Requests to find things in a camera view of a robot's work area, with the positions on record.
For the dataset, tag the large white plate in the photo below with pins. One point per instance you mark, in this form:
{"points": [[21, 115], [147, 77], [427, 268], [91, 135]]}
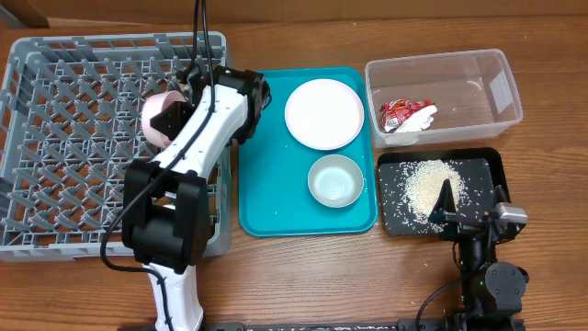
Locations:
{"points": [[324, 114]]}

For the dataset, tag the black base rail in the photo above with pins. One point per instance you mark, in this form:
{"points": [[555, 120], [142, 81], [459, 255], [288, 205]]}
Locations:
{"points": [[400, 325]]}

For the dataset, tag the metal bowl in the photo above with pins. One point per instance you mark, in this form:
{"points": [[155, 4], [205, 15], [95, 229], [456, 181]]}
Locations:
{"points": [[335, 181]]}

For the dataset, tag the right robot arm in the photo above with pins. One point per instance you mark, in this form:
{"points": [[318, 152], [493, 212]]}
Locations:
{"points": [[491, 291]]}

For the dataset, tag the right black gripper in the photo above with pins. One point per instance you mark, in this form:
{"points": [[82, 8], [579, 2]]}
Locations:
{"points": [[459, 225]]}

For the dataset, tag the white napkin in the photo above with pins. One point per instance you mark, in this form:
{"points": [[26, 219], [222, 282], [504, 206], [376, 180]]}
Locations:
{"points": [[419, 120]]}

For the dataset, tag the clear plastic bin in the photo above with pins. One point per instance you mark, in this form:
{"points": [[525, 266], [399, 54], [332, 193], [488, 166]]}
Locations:
{"points": [[474, 92]]}

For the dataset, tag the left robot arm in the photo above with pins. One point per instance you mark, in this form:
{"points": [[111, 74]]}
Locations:
{"points": [[167, 222]]}

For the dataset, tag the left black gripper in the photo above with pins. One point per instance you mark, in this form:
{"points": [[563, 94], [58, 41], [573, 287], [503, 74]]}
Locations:
{"points": [[179, 110]]}

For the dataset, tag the white rice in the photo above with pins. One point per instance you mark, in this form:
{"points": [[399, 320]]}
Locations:
{"points": [[410, 189]]}

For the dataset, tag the teal serving tray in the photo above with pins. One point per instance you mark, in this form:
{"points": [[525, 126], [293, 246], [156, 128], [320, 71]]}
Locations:
{"points": [[274, 195]]}

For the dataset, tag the black plastic tray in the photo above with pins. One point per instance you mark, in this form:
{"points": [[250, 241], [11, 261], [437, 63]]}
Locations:
{"points": [[486, 153]]}

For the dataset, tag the small pink plate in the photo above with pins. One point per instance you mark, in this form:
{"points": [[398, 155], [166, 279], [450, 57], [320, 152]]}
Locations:
{"points": [[153, 106]]}

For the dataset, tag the red snack wrapper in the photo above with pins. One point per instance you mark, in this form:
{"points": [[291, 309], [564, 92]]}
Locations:
{"points": [[396, 112]]}

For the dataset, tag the grey plastic dish rack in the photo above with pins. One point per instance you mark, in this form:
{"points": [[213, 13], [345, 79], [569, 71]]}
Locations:
{"points": [[70, 125]]}

